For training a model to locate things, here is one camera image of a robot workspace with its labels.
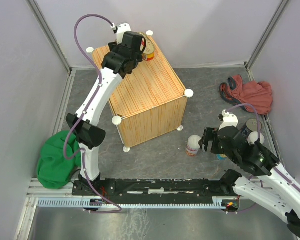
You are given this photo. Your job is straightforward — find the wooden cabinet box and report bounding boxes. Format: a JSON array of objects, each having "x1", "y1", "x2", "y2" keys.
[{"x1": 86, "y1": 30, "x2": 194, "y2": 154}]

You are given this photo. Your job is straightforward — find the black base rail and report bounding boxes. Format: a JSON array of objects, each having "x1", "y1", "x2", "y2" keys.
[{"x1": 71, "y1": 169, "x2": 243, "y2": 205}]

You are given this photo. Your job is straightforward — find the light blue cable duct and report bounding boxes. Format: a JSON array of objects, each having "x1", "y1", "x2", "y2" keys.
[{"x1": 37, "y1": 197, "x2": 226, "y2": 210}]

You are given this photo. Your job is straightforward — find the oval fish can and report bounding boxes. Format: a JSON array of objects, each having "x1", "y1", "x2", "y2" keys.
[{"x1": 138, "y1": 32, "x2": 155, "y2": 61}]

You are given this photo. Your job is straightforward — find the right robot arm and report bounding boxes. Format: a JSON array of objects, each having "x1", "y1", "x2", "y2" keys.
[{"x1": 198, "y1": 126, "x2": 300, "y2": 239}]

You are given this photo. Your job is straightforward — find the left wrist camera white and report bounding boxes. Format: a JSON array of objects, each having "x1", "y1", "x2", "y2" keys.
[{"x1": 111, "y1": 22, "x2": 131, "y2": 44}]

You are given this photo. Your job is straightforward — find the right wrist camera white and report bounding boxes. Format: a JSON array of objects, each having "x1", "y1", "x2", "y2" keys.
[{"x1": 218, "y1": 110, "x2": 239, "y2": 129}]

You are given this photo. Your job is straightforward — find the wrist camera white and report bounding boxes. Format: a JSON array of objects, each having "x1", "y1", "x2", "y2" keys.
[
  {"x1": 218, "y1": 110, "x2": 239, "y2": 129},
  {"x1": 111, "y1": 22, "x2": 131, "y2": 44}
]

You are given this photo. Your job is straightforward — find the white-lid cylindrical can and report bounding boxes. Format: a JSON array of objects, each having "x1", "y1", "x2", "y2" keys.
[{"x1": 185, "y1": 135, "x2": 201, "y2": 157}]

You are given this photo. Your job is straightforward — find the purple cable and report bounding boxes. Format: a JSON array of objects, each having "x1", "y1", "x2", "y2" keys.
[
  {"x1": 63, "y1": 14, "x2": 123, "y2": 215},
  {"x1": 224, "y1": 103, "x2": 300, "y2": 215}
]

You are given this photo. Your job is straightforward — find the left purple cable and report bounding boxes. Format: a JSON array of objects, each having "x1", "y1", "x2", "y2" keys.
[{"x1": 63, "y1": 14, "x2": 123, "y2": 215}]

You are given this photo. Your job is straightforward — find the green cloth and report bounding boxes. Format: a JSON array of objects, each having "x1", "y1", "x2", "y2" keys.
[{"x1": 36, "y1": 130, "x2": 82, "y2": 190}]

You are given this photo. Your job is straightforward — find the dark blue round can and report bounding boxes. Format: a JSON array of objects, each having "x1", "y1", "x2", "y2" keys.
[{"x1": 240, "y1": 118, "x2": 262, "y2": 139}]

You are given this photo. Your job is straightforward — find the gold spam can left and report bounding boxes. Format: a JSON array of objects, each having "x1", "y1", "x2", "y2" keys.
[{"x1": 216, "y1": 154, "x2": 228, "y2": 160}]

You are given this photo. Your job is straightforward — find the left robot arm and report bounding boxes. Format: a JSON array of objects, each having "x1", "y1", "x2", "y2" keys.
[{"x1": 66, "y1": 31, "x2": 146, "y2": 195}]

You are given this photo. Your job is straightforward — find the red cloth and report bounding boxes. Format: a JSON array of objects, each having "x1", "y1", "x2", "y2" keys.
[{"x1": 218, "y1": 74, "x2": 273, "y2": 115}]

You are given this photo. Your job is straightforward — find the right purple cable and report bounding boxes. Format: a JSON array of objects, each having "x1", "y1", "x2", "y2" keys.
[{"x1": 224, "y1": 103, "x2": 300, "y2": 215}]

